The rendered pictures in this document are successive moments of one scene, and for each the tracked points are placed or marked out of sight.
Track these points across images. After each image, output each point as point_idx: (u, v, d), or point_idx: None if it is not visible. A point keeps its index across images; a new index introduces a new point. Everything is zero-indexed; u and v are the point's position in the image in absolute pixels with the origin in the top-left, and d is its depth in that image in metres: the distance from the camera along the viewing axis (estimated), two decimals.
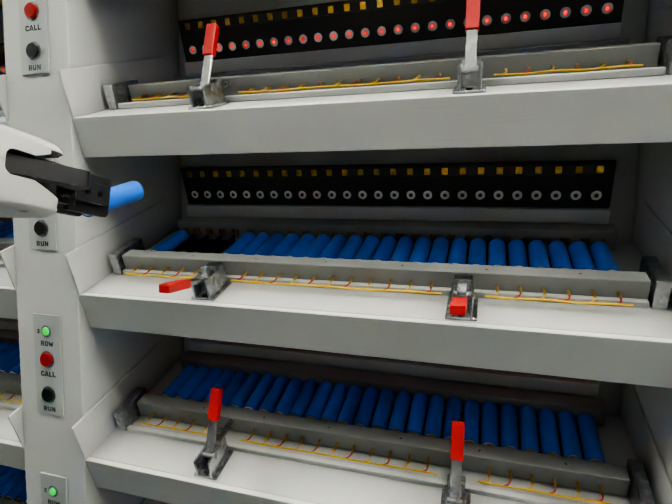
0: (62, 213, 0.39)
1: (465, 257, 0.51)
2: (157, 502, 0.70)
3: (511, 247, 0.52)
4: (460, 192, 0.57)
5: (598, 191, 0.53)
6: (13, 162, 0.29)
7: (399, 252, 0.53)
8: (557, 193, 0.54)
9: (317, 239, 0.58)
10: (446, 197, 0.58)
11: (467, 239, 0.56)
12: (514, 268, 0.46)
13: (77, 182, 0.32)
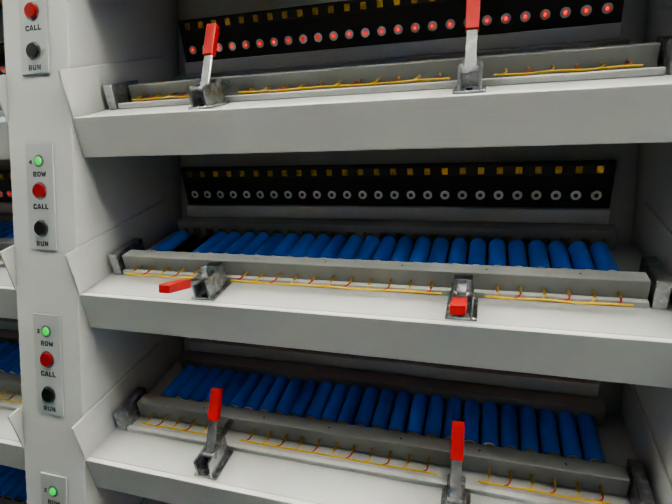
0: None
1: (465, 257, 0.51)
2: (157, 502, 0.70)
3: (511, 247, 0.52)
4: (460, 192, 0.57)
5: (598, 191, 0.53)
6: None
7: (399, 252, 0.53)
8: (557, 193, 0.54)
9: (317, 239, 0.58)
10: (446, 197, 0.58)
11: (467, 239, 0.56)
12: (514, 268, 0.46)
13: None
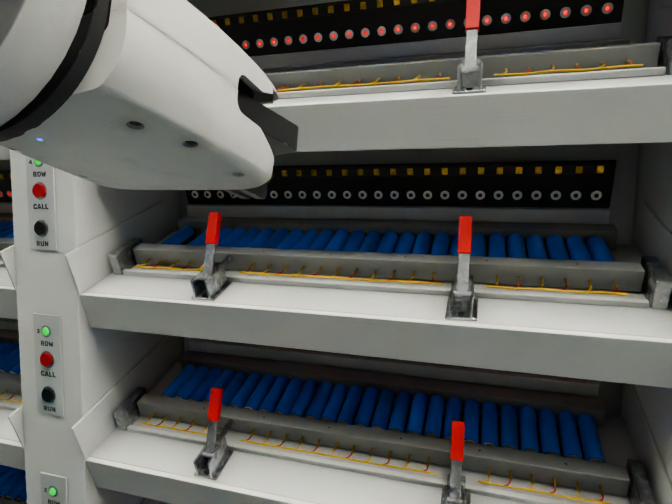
0: (234, 193, 0.29)
1: None
2: (157, 502, 0.70)
3: (510, 241, 0.53)
4: (460, 192, 0.57)
5: (598, 191, 0.53)
6: (235, 100, 0.19)
7: (401, 246, 0.54)
8: (557, 193, 0.54)
9: (321, 234, 0.59)
10: (446, 197, 0.58)
11: None
12: (513, 259, 0.48)
13: (289, 140, 0.22)
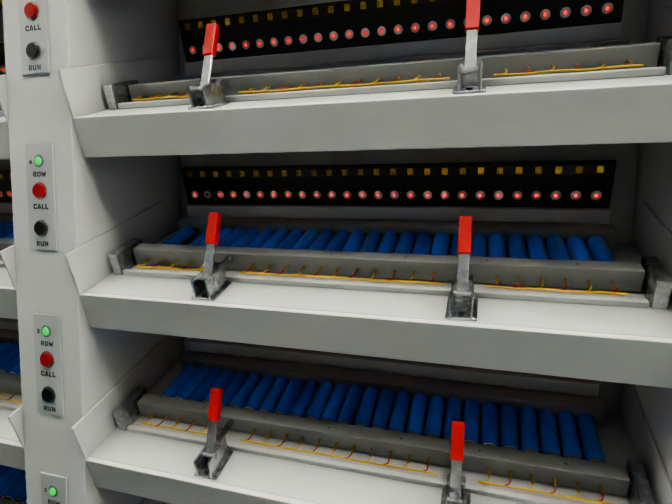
0: None
1: None
2: (157, 502, 0.70)
3: (510, 241, 0.53)
4: (460, 192, 0.57)
5: (598, 191, 0.53)
6: None
7: (402, 246, 0.54)
8: (557, 193, 0.54)
9: (321, 234, 0.59)
10: (446, 197, 0.58)
11: None
12: (513, 259, 0.48)
13: None
